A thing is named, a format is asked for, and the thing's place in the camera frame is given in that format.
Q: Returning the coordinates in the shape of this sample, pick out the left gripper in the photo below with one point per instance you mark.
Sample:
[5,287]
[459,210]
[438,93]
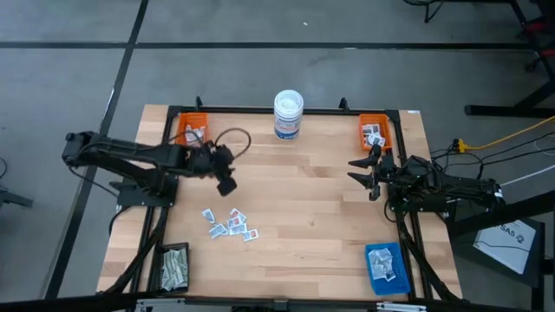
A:
[212,161]

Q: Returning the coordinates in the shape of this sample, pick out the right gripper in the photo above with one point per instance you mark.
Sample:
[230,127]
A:
[396,180]

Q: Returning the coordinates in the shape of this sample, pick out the white packet black print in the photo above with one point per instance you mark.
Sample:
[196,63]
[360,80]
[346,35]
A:
[371,128]
[368,139]
[380,140]
[390,276]
[374,136]

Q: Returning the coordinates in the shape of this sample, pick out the green striped bandage wrapper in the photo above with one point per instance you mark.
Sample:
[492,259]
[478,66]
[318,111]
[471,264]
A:
[177,269]
[184,279]
[167,271]
[171,284]
[183,256]
[171,258]
[183,268]

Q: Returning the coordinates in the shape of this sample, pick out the plain white packet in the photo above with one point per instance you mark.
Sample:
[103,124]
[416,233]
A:
[381,255]

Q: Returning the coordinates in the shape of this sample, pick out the large white gauze packet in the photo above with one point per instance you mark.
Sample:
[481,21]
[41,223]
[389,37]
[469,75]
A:
[378,268]

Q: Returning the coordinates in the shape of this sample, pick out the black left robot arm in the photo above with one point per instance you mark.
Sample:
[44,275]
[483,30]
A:
[121,158]

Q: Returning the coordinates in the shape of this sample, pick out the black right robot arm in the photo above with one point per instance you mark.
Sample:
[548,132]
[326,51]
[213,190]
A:
[468,190]

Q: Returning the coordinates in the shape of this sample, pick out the orange plastic mesh basket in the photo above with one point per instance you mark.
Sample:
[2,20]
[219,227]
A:
[362,125]
[182,123]

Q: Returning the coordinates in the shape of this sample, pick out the white wipes canister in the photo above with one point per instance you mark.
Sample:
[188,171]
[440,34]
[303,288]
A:
[288,115]

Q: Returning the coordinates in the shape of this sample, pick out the blue plastic mesh basket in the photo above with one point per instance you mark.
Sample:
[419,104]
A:
[401,260]

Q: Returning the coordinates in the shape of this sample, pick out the yellow power plug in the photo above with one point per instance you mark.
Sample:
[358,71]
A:
[461,145]

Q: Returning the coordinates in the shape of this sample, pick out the black plastic mesh basket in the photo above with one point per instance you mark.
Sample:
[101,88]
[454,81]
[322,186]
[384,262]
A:
[159,260]

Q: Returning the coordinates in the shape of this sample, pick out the black diagonal beam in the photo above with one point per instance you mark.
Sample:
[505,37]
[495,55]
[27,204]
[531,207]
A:
[498,215]

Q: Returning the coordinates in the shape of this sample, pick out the black stand foot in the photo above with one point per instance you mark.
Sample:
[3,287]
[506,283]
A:
[498,111]

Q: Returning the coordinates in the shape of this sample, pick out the white printed paper sheet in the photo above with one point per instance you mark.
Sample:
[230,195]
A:
[505,245]

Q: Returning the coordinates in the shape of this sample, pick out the black stand platform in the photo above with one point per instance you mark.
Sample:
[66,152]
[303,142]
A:
[539,242]

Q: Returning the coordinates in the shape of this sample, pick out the black rig beam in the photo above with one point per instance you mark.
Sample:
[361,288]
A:
[52,304]

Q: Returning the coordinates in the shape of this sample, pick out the grey stand foot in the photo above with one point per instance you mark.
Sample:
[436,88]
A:
[13,198]

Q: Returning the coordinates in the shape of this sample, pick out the person's shoe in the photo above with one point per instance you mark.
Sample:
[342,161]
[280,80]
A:
[534,27]
[548,52]

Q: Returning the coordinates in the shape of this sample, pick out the black furniture legs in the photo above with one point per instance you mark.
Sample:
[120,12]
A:
[518,11]

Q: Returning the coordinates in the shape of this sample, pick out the person's leg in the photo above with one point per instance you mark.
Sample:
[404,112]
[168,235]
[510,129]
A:
[548,17]

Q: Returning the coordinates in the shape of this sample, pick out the silver metal bracket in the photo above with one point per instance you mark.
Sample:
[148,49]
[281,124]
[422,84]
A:
[160,305]
[401,307]

